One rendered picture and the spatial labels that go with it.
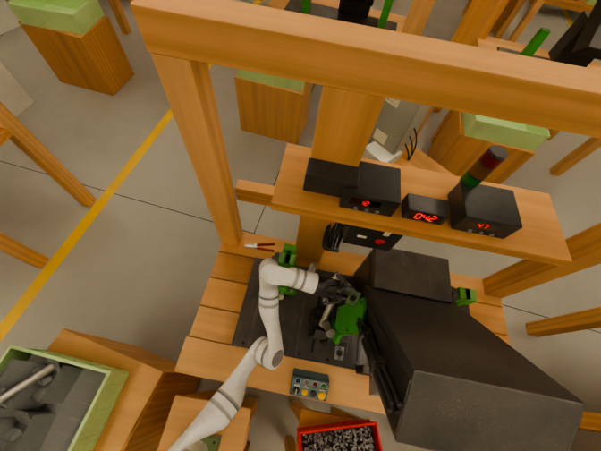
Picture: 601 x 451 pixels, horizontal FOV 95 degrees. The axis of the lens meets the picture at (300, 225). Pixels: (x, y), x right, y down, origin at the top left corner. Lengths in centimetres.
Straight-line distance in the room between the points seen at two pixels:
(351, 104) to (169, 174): 251
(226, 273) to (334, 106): 100
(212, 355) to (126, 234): 170
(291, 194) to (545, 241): 78
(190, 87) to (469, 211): 79
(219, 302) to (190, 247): 120
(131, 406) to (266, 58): 140
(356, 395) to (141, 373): 93
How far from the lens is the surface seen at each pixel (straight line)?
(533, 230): 111
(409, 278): 115
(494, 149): 90
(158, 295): 246
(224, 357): 134
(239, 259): 145
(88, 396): 156
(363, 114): 70
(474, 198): 94
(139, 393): 154
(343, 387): 135
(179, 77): 78
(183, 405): 142
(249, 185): 119
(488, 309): 175
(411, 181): 98
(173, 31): 72
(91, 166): 339
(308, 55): 64
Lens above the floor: 222
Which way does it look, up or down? 60 degrees down
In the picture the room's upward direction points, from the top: 10 degrees clockwise
